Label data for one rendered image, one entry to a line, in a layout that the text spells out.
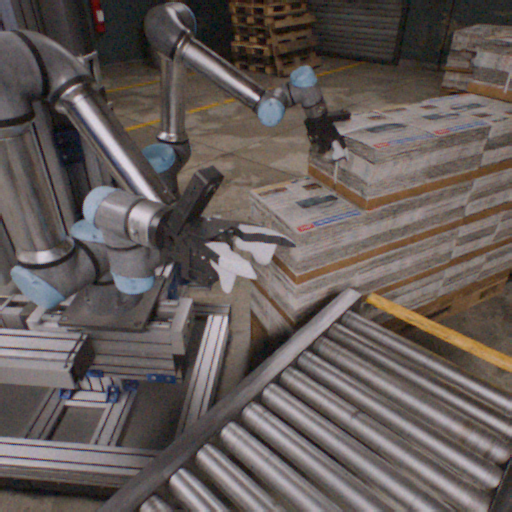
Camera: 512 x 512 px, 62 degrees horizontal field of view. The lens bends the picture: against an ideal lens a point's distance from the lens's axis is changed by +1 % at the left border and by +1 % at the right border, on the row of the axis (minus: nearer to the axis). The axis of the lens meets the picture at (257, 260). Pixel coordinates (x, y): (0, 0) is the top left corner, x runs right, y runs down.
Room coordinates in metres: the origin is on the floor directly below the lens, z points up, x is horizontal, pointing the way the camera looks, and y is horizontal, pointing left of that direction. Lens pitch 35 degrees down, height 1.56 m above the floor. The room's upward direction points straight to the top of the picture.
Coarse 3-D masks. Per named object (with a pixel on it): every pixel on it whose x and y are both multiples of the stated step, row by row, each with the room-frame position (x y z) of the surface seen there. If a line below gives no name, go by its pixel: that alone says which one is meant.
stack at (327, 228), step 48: (288, 192) 1.50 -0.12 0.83; (336, 192) 1.51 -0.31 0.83; (432, 192) 1.51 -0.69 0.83; (480, 192) 1.66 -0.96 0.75; (336, 240) 1.28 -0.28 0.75; (384, 240) 1.40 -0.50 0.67; (432, 240) 1.53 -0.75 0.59; (480, 240) 1.71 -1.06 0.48; (288, 288) 1.25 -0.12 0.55; (336, 288) 1.29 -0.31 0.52; (432, 288) 1.59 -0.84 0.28; (288, 336) 1.23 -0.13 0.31
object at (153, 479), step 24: (336, 312) 0.84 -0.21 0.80; (312, 336) 0.75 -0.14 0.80; (288, 360) 0.67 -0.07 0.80; (240, 384) 0.61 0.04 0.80; (264, 384) 0.61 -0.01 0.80; (216, 408) 0.54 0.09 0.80; (240, 408) 0.54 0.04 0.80; (192, 432) 0.49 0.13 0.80; (216, 432) 0.49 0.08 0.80; (168, 456) 0.44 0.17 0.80; (192, 456) 0.44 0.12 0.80; (144, 480) 0.39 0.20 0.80; (168, 480) 0.40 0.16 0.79; (120, 504) 0.35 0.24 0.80; (168, 504) 0.39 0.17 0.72
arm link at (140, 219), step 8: (144, 200) 0.61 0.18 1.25; (152, 200) 0.61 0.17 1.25; (136, 208) 0.59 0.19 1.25; (144, 208) 0.58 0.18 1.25; (152, 208) 0.58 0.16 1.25; (160, 208) 0.58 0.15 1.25; (136, 216) 0.57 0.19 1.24; (144, 216) 0.57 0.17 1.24; (152, 216) 0.57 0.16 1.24; (128, 224) 0.57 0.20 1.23; (136, 224) 0.57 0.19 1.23; (144, 224) 0.56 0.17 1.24; (128, 232) 0.57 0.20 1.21; (136, 232) 0.56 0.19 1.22; (144, 232) 0.55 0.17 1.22; (136, 240) 0.57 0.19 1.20; (144, 240) 0.56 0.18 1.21; (152, 248) 0.56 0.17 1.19
